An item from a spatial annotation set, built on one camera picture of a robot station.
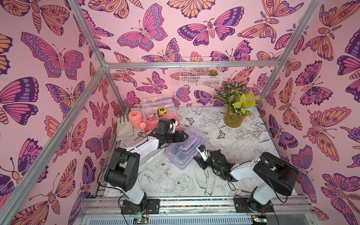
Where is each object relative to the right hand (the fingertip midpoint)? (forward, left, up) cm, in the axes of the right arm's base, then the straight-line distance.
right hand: (197, 153), depth 88 cm
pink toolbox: (+36, +31, +3) cm, 48 cm away
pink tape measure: (+27, +33, +4) cm, 43 cm away
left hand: (+9, +8, +5) cm, 13 cm away
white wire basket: (+50, +2, +26) cm, 56 cm away
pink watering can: (+23, +43, +5) cm, 49 cm away
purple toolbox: (-3, +11, +3) cm, 11 cm away
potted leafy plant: (+28, -27, +17) cm, 42 cm away
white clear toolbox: (-13, +23, +28) cm, 39 cm away
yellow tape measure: (+32, +26, +5) cm, 41 cm away
